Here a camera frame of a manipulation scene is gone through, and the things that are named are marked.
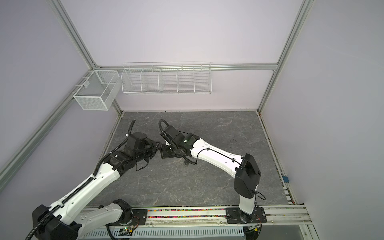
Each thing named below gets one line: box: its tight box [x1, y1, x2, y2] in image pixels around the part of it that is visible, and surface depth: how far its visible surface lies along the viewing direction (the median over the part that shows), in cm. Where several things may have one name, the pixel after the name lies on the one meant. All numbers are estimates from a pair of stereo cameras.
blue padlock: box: [282, 176, 290, 183], surface depth 91 cm
